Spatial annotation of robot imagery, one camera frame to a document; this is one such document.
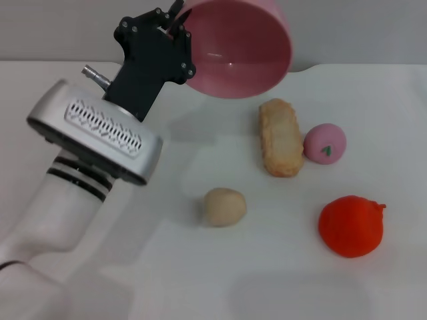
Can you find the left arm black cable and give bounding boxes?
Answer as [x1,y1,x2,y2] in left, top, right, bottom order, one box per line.
[82,64,112,89]

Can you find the pink plastic bowl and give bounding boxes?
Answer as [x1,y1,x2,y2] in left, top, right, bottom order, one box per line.
[172,0,295,100]

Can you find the red-orange persimmon toy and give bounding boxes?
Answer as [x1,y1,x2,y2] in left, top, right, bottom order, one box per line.
[318,195,388,259]

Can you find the pink bun with green leaf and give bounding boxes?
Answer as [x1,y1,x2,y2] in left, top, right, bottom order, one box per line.
[303,123,348,166]

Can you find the round beige egg yolk pastry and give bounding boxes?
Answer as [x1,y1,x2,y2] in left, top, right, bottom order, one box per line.
[203,187,248,229]

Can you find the long golden bread loaf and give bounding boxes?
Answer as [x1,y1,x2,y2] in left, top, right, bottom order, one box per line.
[258,97,306,179]

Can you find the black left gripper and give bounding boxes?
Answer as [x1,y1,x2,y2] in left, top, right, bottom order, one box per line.
[101,0,198,123]

